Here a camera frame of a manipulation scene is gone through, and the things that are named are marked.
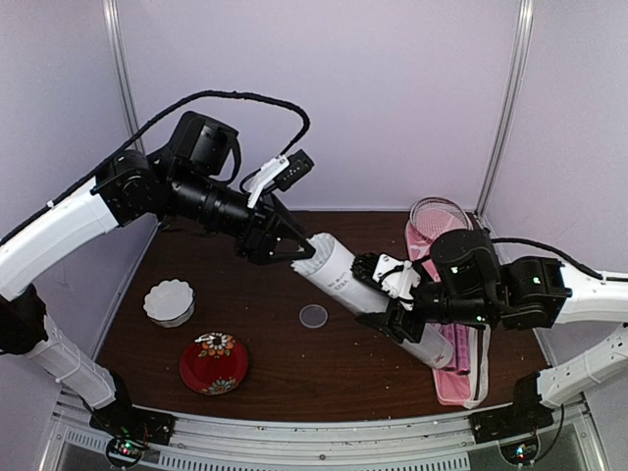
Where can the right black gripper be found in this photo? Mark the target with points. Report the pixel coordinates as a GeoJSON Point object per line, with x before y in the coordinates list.
{"type": "Point", "coordinates": [393, 322]}

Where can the clear plastic tube lid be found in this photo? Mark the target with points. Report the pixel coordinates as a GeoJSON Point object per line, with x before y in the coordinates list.
{"type": "Point", "coordinates": [313, 316]}

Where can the left aluminium frame post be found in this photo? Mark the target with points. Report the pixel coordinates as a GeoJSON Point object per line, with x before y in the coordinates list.
{"type": "Point", "coordinates": [116, 42]}

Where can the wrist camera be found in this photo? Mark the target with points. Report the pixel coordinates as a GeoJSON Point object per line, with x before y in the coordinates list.
{"type": "Point", "coordinates": [279, 173]}
{"type": "Point", "coordinates": [395, 278]}

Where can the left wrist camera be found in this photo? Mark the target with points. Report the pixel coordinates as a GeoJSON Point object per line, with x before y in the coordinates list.
{"type": "Point", "coordinates": [279, 173]}

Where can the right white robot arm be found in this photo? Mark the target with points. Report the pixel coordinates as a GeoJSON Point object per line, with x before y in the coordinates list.
{"type": "Point", "coordinates": [475, 290]}

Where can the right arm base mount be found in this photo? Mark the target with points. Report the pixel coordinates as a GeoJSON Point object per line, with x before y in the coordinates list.
{"type": "Point", "coordinates": [515, 427]}

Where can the pink badminton racket left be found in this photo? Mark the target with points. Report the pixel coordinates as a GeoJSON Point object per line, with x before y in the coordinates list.
{"type": "Point", "coordinates": [429, 218]}

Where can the pink badminton racket right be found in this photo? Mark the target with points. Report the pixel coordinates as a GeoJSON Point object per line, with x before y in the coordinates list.
{"type": "Point", "coordinates": [462, 350]}

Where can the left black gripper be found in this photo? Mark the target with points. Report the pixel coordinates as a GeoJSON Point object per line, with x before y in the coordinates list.
{"type": "Point", "coordinates": [259, 248]}

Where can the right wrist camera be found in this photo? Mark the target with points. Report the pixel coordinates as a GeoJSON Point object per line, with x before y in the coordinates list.
{"type": "Point", "coordinates": [395, 278]}

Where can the pink badminton racket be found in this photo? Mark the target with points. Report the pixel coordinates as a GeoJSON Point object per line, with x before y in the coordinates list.
{"type": "Point", "coordinates": [429, 218]}
{"type": "Point", "coordinates": [462, 350]}

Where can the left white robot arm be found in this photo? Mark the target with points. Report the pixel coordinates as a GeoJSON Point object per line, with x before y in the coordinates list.
{"type": "Point", "coordinates": [180, 179]}

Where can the front aluminium rail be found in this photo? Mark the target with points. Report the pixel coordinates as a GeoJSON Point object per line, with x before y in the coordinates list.
{"type": "Point", "coordinates": [437, 442]}

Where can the pink racket bag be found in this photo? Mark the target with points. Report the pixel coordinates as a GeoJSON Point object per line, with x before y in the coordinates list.
{"type": "Point", "coordinates": [461, 376]}

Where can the white scalloped bowl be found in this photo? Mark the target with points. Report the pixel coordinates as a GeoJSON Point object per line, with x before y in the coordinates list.
{"type": "Point", "coordinates": [170, 303]}

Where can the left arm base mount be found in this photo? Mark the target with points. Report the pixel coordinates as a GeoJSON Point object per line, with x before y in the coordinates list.
{"type": "Point", "coordinates": [132, 429]}

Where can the white shuttlecock tube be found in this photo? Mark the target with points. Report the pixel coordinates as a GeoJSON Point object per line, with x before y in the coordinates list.
{"type": "Point", "coordinates": [329, 270]}

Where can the aluminium frame post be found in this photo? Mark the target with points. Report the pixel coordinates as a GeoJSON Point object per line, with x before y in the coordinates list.
{"type": "Point", "coordinates": [519, 58]}
{"type": "Point", "coordinates": [116, 42]}

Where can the right aluminium frame post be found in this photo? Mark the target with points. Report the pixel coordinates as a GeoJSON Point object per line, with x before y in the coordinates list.
{"type": "Point", "coordinates": [519, 58]}

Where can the red floral plate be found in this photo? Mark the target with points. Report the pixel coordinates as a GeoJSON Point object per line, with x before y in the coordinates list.
{"type": "Point", "coordinates": [214, 364]}

